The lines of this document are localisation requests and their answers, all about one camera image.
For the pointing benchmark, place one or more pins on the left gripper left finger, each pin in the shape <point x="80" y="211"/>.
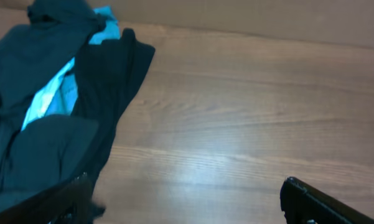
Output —
<point x="68" y="202"/>

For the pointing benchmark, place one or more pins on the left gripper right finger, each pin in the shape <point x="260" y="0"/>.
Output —
<point x="304" y="204"/>

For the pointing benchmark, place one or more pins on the black garment with white print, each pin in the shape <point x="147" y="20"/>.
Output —
<point x="45" y="152"/>

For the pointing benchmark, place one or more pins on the light blue shirt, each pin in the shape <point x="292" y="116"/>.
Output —
<point x="61" y="92"/>

